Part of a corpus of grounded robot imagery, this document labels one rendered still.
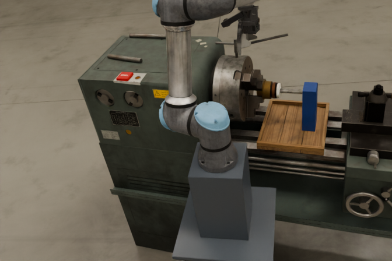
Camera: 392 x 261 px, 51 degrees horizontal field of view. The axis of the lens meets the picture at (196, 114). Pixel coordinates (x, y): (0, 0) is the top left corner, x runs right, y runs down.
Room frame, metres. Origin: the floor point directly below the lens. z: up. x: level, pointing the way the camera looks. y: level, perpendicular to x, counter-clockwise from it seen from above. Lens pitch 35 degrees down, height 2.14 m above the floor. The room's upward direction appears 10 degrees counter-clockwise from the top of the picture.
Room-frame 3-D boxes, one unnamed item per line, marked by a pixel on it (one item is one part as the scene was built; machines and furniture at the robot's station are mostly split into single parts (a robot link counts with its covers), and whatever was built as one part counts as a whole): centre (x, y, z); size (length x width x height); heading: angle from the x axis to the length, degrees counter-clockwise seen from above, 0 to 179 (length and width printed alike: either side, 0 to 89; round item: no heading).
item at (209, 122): (1.17, -0.05, 1.27); 0.13 x 0.12 x 0.14; 52
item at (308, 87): (1.53, -0.53, 1.00); 0.08 x 0.06 x 0.23; 156
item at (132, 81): (1.64, 0.26, 1.23); 0.13 x 0.08 x 0.06; 66
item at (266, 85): (1.60, -0.35, 1.08); 0.09 x 0.09 x 0.09; 66
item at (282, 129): (1.55, -0.46, 0.89); 0.36 x 0.30 x 0.04; 156
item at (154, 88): (1.81, 0.16, 1.06); 0.59 x 0.48 x 0.39; 66
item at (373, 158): (1.17, -0.67, 0.95); 0.07 x 0.04 x 0.04; 156
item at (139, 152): (1.81, 0.16, 0.43); 0.60 x 0.48 x 0.86; 66
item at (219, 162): (1.16, -0.05, 1.15); 0.15 x 0.15 x 0.10
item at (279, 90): (1.56, -0.45, 1.08); 0.13 x 0.07 x 0.07; 66
